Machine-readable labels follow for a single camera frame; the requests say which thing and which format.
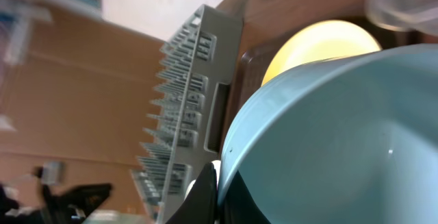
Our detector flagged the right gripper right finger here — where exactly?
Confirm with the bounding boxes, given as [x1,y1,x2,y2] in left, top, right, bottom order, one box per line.
[220,172,270,224]

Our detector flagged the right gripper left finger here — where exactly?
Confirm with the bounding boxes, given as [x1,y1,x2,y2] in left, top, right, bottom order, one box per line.
[166,162,219,224]

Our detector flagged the light blue bowl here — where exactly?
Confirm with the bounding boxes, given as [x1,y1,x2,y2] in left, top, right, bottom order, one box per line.
[218,44,437,223]

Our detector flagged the yellow plate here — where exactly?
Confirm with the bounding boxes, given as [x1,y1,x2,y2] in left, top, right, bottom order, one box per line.
[262,20,382,85]

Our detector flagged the pink bowl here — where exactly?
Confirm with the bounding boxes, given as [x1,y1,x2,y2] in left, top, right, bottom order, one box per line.
[184,160,221,202]

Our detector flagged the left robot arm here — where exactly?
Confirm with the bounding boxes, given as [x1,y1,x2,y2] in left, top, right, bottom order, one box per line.
[1,164,113,224]

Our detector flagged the grey dish rack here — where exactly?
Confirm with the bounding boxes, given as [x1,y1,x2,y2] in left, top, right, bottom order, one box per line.
[131,5,243,223]

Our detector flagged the brown serving tray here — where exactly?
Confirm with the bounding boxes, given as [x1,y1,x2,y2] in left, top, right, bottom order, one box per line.
[220,29,298,151]

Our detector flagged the clear plastic bin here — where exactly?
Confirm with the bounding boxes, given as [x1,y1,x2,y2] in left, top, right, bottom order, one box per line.
[365,0,437,36]

